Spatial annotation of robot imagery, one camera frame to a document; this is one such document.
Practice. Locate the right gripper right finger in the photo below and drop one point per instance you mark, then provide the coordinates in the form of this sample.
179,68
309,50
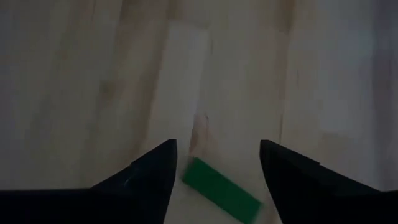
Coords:
311,193

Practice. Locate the long green block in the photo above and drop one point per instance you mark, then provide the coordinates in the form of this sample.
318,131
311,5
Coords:
220,189

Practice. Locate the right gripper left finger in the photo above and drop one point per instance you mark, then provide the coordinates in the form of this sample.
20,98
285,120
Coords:
146,186

